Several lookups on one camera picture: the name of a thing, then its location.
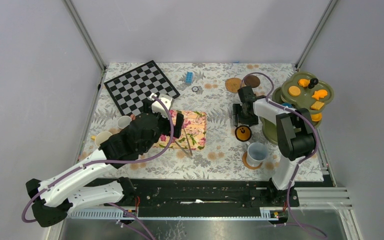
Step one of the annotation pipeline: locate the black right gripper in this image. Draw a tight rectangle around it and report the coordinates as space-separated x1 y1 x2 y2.
232 103 259 128

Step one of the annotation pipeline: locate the black orange face coaster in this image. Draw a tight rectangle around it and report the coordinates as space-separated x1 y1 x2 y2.
234 125 252 142

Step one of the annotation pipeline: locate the small pink handled cup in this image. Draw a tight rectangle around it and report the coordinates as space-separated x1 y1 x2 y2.
117 114 136 129

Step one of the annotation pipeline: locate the dark brown coaster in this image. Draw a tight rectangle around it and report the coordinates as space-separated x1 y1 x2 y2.
243 75 261 88

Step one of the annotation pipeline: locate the white mug front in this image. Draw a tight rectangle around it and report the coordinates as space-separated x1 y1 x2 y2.
246 142 269 166

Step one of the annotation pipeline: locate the plain orange coaster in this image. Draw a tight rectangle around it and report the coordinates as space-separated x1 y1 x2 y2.
242 152 263 170

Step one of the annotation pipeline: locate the blue donut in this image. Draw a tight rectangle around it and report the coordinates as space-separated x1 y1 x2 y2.
281 102 294 108

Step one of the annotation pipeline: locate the cream yellow cup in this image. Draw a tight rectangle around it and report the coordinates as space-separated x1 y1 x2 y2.
90 131 113 148

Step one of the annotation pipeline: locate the round brown cookie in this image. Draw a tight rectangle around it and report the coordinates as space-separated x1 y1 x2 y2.
288 85 301 97

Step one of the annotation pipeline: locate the square orange cracker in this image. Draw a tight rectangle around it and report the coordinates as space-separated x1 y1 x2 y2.
310 101 325 111

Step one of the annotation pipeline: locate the orange fish cookie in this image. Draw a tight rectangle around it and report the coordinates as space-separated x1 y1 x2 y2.
311 89 329 101

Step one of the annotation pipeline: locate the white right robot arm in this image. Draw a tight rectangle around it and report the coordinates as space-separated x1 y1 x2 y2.
232 86 319 206

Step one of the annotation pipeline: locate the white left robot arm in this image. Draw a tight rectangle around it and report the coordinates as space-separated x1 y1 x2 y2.
22 112 184 228

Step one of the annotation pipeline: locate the woven tan coaster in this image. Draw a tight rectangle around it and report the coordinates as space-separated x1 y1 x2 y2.
225 77 242 93

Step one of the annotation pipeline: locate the black white checkerboard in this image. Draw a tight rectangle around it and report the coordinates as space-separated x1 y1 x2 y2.
104 60 180 116

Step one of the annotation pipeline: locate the green three-tier stand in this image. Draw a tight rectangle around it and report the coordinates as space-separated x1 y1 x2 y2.
253 71 334 145

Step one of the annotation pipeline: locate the blue toy brick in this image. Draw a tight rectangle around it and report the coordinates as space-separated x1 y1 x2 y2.
184 71 194 85

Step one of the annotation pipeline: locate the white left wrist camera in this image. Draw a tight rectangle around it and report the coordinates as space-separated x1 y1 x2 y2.
148 93 174 118

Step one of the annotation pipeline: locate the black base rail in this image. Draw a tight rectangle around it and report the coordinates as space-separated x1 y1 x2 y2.
116 178 300 218

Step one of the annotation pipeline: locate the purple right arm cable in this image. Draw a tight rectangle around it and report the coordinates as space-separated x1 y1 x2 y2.
239 72 329 240

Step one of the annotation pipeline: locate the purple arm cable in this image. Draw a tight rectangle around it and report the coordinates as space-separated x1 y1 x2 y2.
21 94 175 240
239 72 329 240

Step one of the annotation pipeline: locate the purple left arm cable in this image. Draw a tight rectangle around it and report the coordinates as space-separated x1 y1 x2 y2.
21 94 175 240

